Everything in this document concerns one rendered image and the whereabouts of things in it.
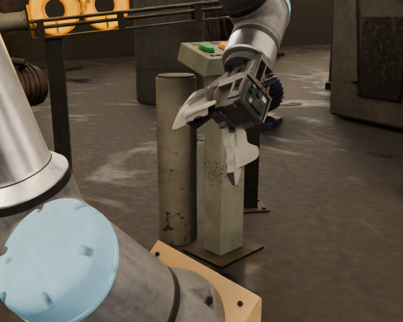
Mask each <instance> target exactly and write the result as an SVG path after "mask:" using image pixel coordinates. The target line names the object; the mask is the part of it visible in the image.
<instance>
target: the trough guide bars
mask: <svg viewBox="0 0 403 322"><path fill-rule="evenodd" d="M210 4H220V2H219V1H218V0H213V1H202V2H195V3H184V4H172V5H166V6H154V7H147V8H135V9H129V10H117V11H105V12H99V13H87V14H81V15H69V16H62V17H51V18H44V19H33V20H29V23H30V24H35V23H36V26H31V30H32V31H33V30H37V31H38V37H39V40H46V36H48V35H49V34H47V33H45V29H51V28H57V27H68V26H80V25H87V24H98V23H104V22H116V21H118V28H119V31H126V27H125V20H133V19H144V18H151V17H162V16H168V15H180V14H187V13H191V18H192V20H195V21H196V23H197V22H202V12H209V11H215V10H224V8H223V7H222V6H215V7H208V8H201V6H203V5H210ZM185 7H191V9H190V10H179V11H168V12H161V13H150V14H144V15H132V16H126V17H124V14H125V13H138V12H149V11H156V10H167V9H174V8H185ZM107 15H117V17H114V18H108V19H96V20H85V21H79V22H67V23H60V24H49V25H44V22H53V21H60V20H71V19H84V18H89V17H101V16H107Z"/></svg>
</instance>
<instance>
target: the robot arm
mask: <svg viewBox="0 0 403 322"><path fill-rule="evenodd" d="M218 1H219V2H220V3H221V6H222V7H223V8H224V10H225V12H226V13H227V15H228V16H229V18H230V20H231V21H232V22H233V24H234V28H233V31H232V33H231V35H230V38H229V40H228V43H227V44H226V47H225V50H224V52H223V55H222V62H223V65H224V69H225V73H224V74H223V75H222V76H220V77H219V78H218V79H216V80H215V81H214V82H213V83H211V84H210V85H208V86H207V87H206V88H203V89H200V90H198V91H195V92H194V93H193V94H192V95H191V96H190V97H189V98H188V99H187V101H186V102H185V103H184V105H182V106H181V107H180V108H179V112H178V114H177V117H176V118H175V121H174V123H173V126H172V130H173V131H176V130H178V129H180V128H182V127H184V126H185V124H186V123H187V124H188V125H189V126H190V127H191V128H193V129H194V130H196V129H198V128H199V127H201V126H202V125H203V124H205V123H206V122H208V120H210V119H213V120H214V121H215V122H216V123H217V124H218V125H219V128H220V129H222V128H228V127H229V129H228V132H229V134H227V135H226V137H225V138H224V139H223V141H224V147H225V149H226V164H227V174H226V175H227V177H228V179H229V180H230V183H231V184H232V185H237V182H238V180H239V176H240V174H241V168H242V167H243V166H245V165H246V164H248V163H250V162H252V161H254V160H256V159H257V158H258V156H259V150H258V147H257V146H255V145H252V144H250V143H248V141H247V136H246V132H245V131H244V129H245V128H250V127H253V126H255V125H259V124H262V123H264V122H265V119H266V116H267V113H268V110H269V106H270V104H271V100H272V98H271V97H270V96H269V86H265V87H264V83H263V82H264V79H266V78H267V77H268V76H269V75H270V73H273V70H274V62H275V60H276V56H277V53H278V50H279V47H280V44H281V41H282V38H283V35H284V32H285V30H286V28H287V26H288V23H289V20H290V1H289V0H218ZM266 87H268V90H266V89H265V88H266ZM261 92H263V94H264V95H265V96H264V95H263V94H262V93H261ZM265 108H266V109H265ZM264 112H265V113H264ZM263 116H264V117H263ZM0 298H1V300H2V301H3V302H4V303H5V305H6V306H7V308H9V309H10V310H11V311H13V312H14V313H16V315H18V316H19V317H20V318H21V319H23V320H24V321H26V322H225V310H224V306H223V302H222V299H221V297H220V295H219V293H218V291H217V289H216V288H215V287H214V286H213V285H212V284H211V283H210V282H209V281H208V280H207V279H205V278H204V277H203V276H201V275H200V274H198V273H196V272H194V271H191V270H186V269H182V268H175V267H170V266H167V265H165V264H164V263H163V262H162V261H160V260H159V259H158V258H156V257H155V256H154V255H153V254H151V253H150V252H149V251H147V249H145V248H144V247H142V246H141V245H140V244H139V243H138V242H136V241H135V240H133V239H132V238H131V237H130V236H128V235H127V234H126V233H124V232H123V231H122V230H121V229H119V228H118V227H117V226H115V225H114V224H113V223H112V222H110V221H109V220H108V219H107V218H106V217H105V216H104V215H103V214H101V212H99V211H98V210H96V209H95V208H93V207H91V206H90V205H89V204H87V203H86V202H85V201H84V199H83V197H82V195H81V193H80V191H79V188H78V186H77V183H76V181H75V178H74V175H73V173H72V170H71V168H70V166H69V164H68V161H67V159H66V158H65V157H64V156H63V155H60V154H58V153H55V152H53V151H49V150H48V148H47V146H46V143H45V141H44V139H43V136H42V133H41V131H40V129H39V127H38V124H37V122H36V119H35V117H34V114H33V111H32V110H31V107H30V105H29V102H28V100H27V98H26V95H25V92H24V90H23V88H22V85H21V83H20V80H19V78H18V76H17V73H16V71H15V69H14V66H13V63H12V61H11V59H10V56H9V54H8V51H7V50H6V47H5V44H4V41H3V39H2V37H1V34H0Z"/></svg>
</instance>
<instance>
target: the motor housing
mask: <svg viewBox="0 0 403 322"><path fill-rule="evenodd" d="M14 69H15V71H16V73H17V76H18V78H19V80H20V83H21V85H22V88H23V90H24V92H25V95H26V98H27V100H28V102H29V105H30V106H33V105H38V104H42V103H43V102H44V101H45V99H46V97H47V95H48V90H49V87H48V82H47V77H46V76H45V74H44V72H43V71H41V69H40V68H39V67H37V66H33V65H27V67H26V68H25V69H24V70H23V71H21V72H20V71H18V69H17V66H14Z"/></svg>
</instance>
